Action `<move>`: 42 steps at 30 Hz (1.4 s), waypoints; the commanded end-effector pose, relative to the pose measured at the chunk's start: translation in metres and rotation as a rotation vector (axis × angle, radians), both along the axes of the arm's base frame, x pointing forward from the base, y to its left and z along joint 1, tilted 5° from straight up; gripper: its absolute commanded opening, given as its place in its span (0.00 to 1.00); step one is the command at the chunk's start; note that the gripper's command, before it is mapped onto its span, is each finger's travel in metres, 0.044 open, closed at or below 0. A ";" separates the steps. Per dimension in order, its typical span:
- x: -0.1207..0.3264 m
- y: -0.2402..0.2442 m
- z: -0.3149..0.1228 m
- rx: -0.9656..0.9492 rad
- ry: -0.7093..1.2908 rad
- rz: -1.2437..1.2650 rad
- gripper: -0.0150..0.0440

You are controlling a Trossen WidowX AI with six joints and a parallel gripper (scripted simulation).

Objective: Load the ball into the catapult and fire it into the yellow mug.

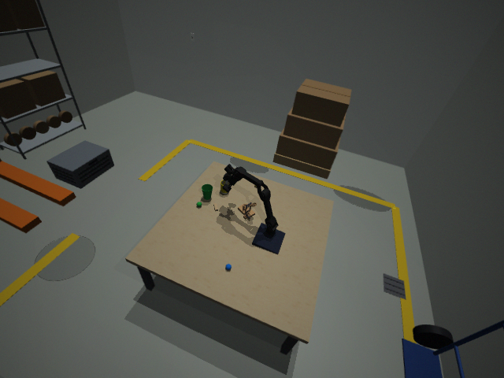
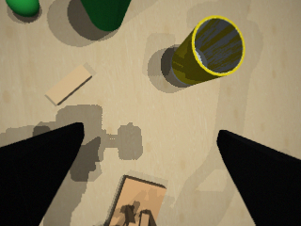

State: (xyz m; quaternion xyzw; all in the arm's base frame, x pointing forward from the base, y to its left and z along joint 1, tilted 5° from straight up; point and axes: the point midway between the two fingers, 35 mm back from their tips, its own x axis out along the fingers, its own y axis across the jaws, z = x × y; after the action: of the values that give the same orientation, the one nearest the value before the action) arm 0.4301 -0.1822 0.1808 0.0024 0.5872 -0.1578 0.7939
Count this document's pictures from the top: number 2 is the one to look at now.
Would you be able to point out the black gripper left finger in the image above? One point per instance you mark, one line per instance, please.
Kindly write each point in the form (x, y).
(32, 171)

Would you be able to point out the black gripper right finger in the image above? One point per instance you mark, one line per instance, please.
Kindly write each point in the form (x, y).
(268, 181)

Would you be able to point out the green ball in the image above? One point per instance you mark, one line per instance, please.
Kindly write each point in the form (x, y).
(25, 8)

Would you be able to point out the green cup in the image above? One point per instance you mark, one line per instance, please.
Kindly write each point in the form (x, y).
(107, 15)

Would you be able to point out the tan rectangular block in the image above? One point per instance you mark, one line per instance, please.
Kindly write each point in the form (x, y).
(68, 85)

